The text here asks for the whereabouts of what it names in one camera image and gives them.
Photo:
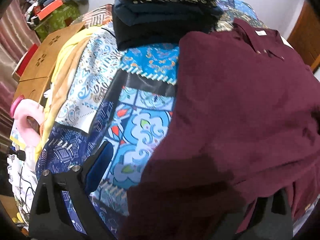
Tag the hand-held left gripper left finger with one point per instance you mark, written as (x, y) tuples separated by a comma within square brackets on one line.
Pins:
[(100, 163)]

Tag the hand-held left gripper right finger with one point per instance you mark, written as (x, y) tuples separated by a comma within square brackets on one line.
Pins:
[(275, 215)]

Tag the maroon collared shirt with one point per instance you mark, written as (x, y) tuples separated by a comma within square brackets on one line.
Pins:
[(237, 105)]

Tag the blue patchwork bedsheet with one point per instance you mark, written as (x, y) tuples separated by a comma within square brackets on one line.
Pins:
[(135, 120)]

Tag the pink plush toy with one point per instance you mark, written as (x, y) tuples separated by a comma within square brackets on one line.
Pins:
[(23, 120)]

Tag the tan fleece blanket coloured patches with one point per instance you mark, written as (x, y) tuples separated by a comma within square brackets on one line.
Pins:
[(67, 65)]

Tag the wooden folding table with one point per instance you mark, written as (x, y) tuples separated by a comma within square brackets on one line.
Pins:
[(45, 60)]

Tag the red and white box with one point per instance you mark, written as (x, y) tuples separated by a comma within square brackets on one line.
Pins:
[(26, 60)]

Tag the black folded garment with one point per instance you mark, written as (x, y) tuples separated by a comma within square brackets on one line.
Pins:
[(140, 36)]

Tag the pink striped curtain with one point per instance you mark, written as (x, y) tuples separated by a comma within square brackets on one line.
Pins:
[(12, 42)]

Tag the green patterned bag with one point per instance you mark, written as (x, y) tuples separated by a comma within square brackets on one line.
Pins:
[(60, 15)]

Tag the orange box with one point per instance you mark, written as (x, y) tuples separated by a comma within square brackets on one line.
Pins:
[(48, 8)]

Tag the navy blue folded garment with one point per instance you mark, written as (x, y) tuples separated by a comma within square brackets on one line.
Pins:
[(170, 13)]

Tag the brown wooden door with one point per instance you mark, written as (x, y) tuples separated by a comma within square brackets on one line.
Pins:
[(306, 37)]

